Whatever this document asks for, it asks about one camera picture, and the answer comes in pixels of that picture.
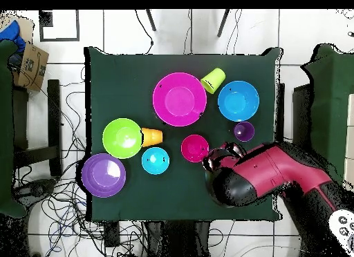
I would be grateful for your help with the orange cup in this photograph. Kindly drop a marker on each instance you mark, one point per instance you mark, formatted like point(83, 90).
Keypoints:
point(152, 137)

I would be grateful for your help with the large pink bowl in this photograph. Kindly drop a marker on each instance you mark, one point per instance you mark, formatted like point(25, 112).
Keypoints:
point(179, 99)

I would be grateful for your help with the green cup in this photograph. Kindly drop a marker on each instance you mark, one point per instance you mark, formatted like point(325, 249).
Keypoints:
point(213, 80)

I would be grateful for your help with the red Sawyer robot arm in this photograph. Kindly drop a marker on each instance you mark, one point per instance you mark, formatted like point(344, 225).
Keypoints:
point(276, 168)

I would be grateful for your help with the white box stack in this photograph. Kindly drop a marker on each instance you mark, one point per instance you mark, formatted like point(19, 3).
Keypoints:
point(350, 135)

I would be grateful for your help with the small red-pink bowl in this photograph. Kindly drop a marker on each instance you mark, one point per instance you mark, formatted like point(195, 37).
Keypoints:
point(193, 148)

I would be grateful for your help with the small blue bowl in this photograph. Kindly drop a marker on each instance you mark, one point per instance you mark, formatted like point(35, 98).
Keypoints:
point(155, 160)

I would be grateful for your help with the large green bowl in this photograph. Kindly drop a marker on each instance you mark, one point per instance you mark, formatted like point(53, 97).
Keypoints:
point(121, 138)

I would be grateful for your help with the purple cup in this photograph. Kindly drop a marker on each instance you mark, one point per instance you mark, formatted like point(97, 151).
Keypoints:
point(244, 131)

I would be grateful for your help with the large blue bowl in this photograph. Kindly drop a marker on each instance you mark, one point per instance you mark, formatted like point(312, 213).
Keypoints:
point(238, 101)

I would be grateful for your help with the dark green tablecloth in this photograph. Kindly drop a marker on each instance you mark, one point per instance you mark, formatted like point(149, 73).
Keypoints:
point(124, 88)

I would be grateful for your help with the large purple bowl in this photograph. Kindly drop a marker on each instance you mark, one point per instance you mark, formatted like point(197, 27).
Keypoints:
point(102, 175)

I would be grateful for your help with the black power strip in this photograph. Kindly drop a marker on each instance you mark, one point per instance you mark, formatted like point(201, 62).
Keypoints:
point(112, 235)

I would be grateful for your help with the black tripod leg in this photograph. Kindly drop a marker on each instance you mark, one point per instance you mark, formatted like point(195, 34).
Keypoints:
point(151, 20)
point(223, 23)

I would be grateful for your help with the black cabinet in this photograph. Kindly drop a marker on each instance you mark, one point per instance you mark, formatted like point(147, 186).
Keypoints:
point(301, 113)

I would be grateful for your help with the neighbouring green covered table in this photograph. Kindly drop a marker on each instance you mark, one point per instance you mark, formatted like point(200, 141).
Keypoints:
point(5, 130)
point(332, 102)

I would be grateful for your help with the cardboard box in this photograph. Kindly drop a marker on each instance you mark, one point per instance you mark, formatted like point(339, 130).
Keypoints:
point(31, 66)

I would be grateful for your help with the blue cloth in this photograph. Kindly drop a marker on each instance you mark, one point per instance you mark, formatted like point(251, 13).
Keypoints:
point(11, 33)

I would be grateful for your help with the black frame stand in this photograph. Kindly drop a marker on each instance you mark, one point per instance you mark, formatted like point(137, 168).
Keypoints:
point(54, 116)

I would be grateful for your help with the grey pedestal foot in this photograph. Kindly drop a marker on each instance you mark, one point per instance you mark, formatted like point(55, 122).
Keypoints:
point(36, 187)

